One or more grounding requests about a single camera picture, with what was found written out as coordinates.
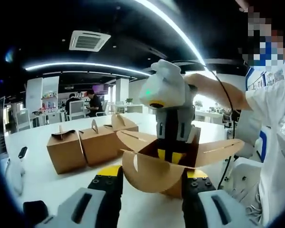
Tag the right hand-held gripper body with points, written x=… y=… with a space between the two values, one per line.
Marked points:
x=164 y=88

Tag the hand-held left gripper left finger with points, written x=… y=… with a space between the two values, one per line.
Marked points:
x=107 y=202

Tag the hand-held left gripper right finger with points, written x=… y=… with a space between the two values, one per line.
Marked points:
x=197 y=204

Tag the brown paper box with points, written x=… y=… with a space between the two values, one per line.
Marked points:
x=64 y=154
x=130 y=128
x=97 y=147
x=152 y=173

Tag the small potted plant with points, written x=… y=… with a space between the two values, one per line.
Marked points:
x=129 y=101
x=198 y=104

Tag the white office desks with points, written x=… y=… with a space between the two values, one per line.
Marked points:
x=133 y=109

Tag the long curved ceiling light strip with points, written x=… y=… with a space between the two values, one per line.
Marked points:
x=187 y=39

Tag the white swivel chair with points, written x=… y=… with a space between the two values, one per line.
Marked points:
x=247 y=173

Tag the black smartphone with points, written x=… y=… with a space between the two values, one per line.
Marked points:
x=35 y=210

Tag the ceiling air conditioner unit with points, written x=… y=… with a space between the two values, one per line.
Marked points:
x=89 y=40

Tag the person's white shirt torso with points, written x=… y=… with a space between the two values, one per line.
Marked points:
x=270 y=107

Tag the white mesh office chair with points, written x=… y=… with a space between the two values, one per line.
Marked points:
x=77 y=110
x=23 y=120

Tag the white rounded object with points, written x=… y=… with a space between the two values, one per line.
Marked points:
x=15 y=175

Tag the black computer mouse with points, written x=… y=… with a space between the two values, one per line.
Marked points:
x=23 y=152

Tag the shelf with colourful goods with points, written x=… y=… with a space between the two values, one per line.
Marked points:
x=50 y=104

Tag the purple wall screen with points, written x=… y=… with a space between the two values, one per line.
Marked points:
x=102 y=88

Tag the wall poster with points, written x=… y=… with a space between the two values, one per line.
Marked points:
x=273 y=77

